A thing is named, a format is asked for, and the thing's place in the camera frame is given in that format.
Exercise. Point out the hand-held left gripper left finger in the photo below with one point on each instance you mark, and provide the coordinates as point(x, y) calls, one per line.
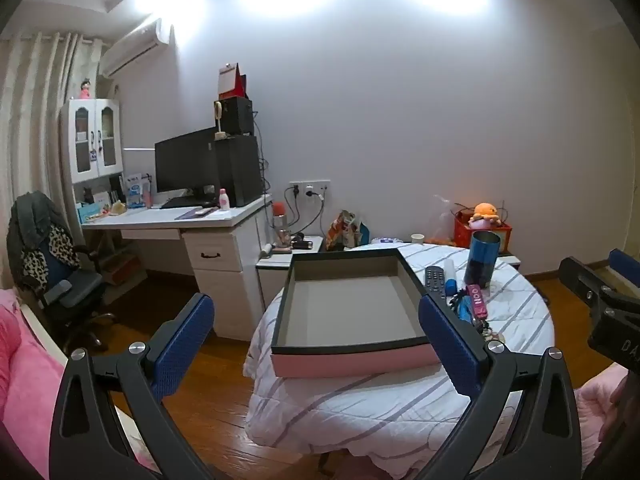
point(185, 342)

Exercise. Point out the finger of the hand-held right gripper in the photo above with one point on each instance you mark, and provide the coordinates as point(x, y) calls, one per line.
point(580, 277)
point(625, 265)

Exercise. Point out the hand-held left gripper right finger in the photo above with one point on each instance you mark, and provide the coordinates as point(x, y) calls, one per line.
point(450, 347)

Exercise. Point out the blue highlighter marker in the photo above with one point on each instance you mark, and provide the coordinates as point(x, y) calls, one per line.
point(464, 312)

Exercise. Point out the black remote control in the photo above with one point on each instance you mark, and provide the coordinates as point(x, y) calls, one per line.
point(435, 280)

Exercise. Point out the clear tube with blue cap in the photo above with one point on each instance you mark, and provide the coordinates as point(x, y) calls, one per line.
point(449, 272)

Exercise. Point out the blue and black tin can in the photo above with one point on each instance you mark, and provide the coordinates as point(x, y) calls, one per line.
point(480, 260)

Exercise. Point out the pink box with grey inside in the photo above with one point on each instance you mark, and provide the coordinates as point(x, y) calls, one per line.
point(345, 310)

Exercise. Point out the white low table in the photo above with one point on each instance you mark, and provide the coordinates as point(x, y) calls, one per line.
point(510, 260)

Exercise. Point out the pink floral quilt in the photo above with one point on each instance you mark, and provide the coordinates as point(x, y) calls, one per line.
point(590, 410)

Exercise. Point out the red toy box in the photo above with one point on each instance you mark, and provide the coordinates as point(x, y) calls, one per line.
point(505, 240)

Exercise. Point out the white desk with drawers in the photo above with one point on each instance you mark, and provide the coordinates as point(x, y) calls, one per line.
point(220, 255)

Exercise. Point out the orange storage box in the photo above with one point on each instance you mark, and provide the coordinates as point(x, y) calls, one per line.
point(122, 270)

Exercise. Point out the white side table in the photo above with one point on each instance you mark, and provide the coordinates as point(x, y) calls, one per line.
point(272, 280)

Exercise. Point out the round table with striped cloth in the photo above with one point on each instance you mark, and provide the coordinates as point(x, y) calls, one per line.
point(350, 400)

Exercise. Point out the white paper cup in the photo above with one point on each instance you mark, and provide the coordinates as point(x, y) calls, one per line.
point(417, 238)

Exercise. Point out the orange plush toy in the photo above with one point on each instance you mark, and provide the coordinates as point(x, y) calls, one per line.
point(485, 214)

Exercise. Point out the white lint roller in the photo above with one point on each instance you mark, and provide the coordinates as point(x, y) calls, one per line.
point(266, 250)

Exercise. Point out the white tissue pack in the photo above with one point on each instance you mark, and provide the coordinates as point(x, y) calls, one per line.
point(385, 240)

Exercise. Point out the black office chair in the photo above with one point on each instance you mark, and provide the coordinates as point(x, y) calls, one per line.
point(70, 290)

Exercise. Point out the clear plastic bag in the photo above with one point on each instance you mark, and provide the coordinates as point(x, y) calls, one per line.
point(445, 220)

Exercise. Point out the dark mouse pad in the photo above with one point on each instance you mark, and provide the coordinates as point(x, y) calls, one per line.
point(192, 215)

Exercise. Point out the black keyboard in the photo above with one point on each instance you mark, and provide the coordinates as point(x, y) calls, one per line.
point(180, 202)

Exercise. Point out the pink and white bottle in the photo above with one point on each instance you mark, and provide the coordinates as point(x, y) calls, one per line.
point(224, 201)

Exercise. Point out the small black device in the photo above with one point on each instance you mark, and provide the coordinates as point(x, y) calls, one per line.
point(302, 245)

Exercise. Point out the colourful snack bags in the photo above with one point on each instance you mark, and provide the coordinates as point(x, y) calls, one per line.
point(345, 232)

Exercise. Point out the blue and white box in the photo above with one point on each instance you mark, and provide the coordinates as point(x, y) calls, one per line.
point(137, 192)

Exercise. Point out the teal box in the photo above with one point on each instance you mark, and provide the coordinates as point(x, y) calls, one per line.
point(92, 214)

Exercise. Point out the clear bottle with red lid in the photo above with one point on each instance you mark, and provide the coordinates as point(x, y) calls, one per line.
point(279, 208)

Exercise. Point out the leopard print cloth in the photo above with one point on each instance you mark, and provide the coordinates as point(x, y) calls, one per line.
point(45, 255)

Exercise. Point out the pink fleece blanket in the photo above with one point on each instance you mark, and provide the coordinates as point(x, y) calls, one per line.
point(25, 385)

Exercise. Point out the black computer tower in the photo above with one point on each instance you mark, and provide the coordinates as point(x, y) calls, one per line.
point(240, 170)

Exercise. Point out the black computer monitor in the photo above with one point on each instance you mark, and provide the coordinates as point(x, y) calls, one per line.
point(185, 160)

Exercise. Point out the dark grey jacket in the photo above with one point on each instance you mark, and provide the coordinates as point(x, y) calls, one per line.
point(30, 215)

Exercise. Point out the white glass door cabinet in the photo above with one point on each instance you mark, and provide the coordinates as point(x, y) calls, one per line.
point(96, 160)

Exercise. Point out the black speaker box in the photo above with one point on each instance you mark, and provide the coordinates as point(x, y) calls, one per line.
point(237, 115)

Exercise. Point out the red desk calendar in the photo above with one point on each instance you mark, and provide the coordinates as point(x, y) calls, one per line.
point(227, 80)

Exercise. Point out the small pink doll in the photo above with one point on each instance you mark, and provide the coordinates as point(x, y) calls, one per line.
point(85, 90)

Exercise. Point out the cream curtain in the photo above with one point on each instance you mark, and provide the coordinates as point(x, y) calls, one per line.
point(30, 110)

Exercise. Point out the white air conditioner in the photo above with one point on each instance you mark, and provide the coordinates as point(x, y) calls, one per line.
point(135, 47)

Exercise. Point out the white bed frame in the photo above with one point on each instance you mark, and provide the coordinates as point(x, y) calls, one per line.
point(45, 335)

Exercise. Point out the white wall outlet strip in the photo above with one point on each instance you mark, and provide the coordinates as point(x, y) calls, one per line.
point(310, 185)

